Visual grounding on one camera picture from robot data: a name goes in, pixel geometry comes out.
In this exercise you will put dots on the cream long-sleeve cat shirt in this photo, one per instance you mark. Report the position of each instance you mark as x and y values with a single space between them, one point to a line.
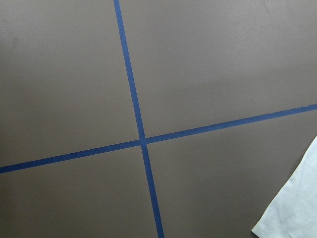
293 211

